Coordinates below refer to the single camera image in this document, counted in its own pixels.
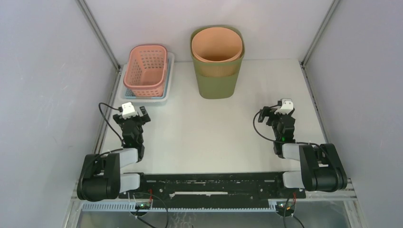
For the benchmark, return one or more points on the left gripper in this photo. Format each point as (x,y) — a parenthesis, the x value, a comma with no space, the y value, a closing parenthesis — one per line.
(145,118)

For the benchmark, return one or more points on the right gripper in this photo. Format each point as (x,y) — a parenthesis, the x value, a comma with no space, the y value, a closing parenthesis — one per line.
(265,111)

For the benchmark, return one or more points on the pink perforated basket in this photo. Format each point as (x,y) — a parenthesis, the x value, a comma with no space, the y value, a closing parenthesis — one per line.
(146,68)

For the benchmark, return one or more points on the green plastic waste bin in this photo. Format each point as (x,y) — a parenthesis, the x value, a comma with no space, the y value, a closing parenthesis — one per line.
(217,80)

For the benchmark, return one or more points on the orange plastic bucket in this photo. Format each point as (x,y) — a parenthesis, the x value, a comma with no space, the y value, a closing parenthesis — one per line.
(216,44)

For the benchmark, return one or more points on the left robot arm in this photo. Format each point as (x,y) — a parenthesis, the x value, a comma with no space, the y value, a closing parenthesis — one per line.
(101,177)

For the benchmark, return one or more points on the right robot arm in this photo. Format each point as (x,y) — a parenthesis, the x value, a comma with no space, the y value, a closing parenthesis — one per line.
(320,166)

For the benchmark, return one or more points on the blue perforated basket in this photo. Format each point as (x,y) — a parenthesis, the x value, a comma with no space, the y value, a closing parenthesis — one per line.
(155,94)

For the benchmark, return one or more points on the white plastic basket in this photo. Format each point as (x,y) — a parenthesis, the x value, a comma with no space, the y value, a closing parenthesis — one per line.
(150,102)

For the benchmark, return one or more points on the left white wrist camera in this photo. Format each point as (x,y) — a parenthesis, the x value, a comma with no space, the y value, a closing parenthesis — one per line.
(127,110)

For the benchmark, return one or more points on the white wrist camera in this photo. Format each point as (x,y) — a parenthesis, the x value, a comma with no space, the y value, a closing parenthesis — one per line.
(286,106)
(127,110)

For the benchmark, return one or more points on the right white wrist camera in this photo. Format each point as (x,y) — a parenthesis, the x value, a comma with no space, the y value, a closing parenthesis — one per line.
(286,106)

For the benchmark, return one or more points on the black mounting base rail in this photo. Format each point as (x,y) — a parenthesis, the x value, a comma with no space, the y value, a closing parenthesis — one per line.
(215,189)

